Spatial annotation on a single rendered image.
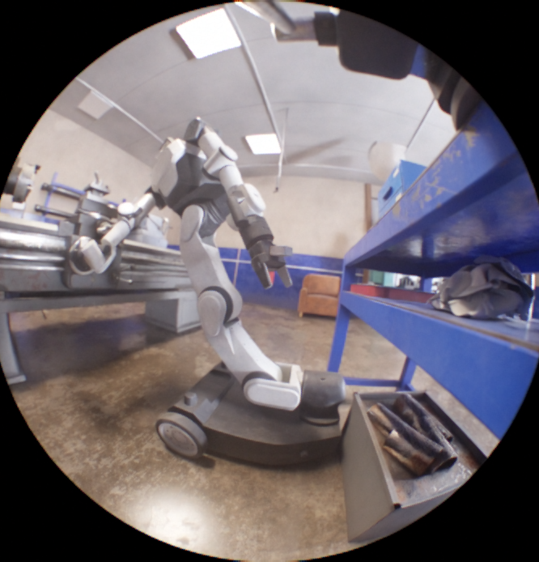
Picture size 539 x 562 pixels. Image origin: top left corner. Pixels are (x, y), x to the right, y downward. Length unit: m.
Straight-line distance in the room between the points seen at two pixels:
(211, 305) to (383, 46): 0.71
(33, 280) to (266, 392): 1.35
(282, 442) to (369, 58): 0.83
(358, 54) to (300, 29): 0.06
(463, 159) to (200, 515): 0.88
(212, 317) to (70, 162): 4.74
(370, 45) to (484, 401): 0.30
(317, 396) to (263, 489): 0.40
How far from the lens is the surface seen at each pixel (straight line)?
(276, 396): 0.71
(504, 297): 0.34
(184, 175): 0.85
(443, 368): 0.22
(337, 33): 0.23
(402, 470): 0.63
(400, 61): 0.24
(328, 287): 4.17
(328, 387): 0.74
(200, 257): 0.74
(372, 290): 0.64
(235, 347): 0.72
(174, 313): 2.17
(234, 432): 0.72
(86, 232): 1.28
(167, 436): 0.84
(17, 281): 1.37
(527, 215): 0.47
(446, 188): 0.25
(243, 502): 0.75
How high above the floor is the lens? 0.69
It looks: 1 degrees down
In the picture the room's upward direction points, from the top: 7 degrees clockwise
